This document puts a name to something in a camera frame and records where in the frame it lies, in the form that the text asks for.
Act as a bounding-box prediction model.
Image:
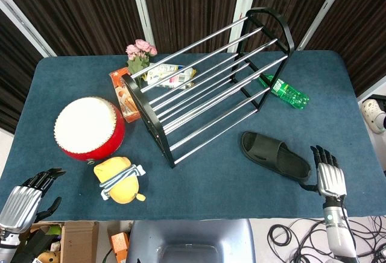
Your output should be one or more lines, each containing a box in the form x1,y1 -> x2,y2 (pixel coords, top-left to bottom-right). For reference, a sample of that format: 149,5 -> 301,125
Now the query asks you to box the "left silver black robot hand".
0,168 -> 67,235

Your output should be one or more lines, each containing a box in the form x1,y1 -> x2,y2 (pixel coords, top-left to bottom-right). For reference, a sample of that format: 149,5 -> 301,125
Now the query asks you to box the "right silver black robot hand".
299,145 -> 347,198

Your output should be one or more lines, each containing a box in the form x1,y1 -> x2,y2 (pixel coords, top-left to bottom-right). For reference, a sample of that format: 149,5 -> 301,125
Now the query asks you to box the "black rubber slipper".
240,131 -> 312,182

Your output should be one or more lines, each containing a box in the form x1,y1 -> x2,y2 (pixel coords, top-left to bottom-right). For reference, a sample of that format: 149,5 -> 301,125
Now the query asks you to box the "white clog shoe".
361,98 -> 386,134

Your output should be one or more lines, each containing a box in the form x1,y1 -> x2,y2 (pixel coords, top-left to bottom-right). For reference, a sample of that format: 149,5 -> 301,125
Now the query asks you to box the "black chrome shoe rack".
121,7 -> 296,169

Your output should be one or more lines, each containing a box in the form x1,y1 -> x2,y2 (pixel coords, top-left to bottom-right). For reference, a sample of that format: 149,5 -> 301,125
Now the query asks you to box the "brown cardboard box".
30,220 -> 100,263

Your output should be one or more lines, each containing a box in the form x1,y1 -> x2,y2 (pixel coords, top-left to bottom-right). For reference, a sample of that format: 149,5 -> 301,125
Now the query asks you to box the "green plastic bottle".
259,74 -> 311,110

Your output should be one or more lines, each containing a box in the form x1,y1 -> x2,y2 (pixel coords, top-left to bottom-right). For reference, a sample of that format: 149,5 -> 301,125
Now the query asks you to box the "red white drum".
54,96 -> 126,162

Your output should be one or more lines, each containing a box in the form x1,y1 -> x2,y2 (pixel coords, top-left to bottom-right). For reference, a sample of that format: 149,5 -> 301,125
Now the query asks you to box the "yellow plush toy with scarf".
93,156 -> 147,205

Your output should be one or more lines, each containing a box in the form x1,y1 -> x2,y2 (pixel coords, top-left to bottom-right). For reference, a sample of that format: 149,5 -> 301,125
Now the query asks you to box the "small orange box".
110,232 -> 130,263

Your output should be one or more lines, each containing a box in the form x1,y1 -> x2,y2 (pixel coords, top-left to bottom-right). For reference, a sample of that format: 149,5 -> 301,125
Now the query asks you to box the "blue table cloth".
0,50 -> 386,222

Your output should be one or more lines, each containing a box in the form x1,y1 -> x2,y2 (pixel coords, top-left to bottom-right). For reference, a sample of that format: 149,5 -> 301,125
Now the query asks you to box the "orange snack box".
109,66 -> 142,124

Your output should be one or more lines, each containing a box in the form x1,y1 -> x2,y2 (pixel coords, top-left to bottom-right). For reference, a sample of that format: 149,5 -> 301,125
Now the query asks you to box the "grey plastic bin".
125,219 -> 257,263

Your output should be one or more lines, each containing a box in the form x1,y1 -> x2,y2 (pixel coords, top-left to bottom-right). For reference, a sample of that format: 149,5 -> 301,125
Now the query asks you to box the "pink artificial flower bouquet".
125,39 -> 159,80

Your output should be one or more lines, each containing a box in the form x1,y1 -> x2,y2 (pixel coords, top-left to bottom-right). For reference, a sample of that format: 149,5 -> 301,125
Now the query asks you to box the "white snack packet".
144,63 -> 197,89

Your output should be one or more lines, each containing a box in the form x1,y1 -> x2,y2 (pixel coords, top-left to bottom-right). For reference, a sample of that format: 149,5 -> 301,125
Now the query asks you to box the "black cable tangle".
267,214 -> 386,263

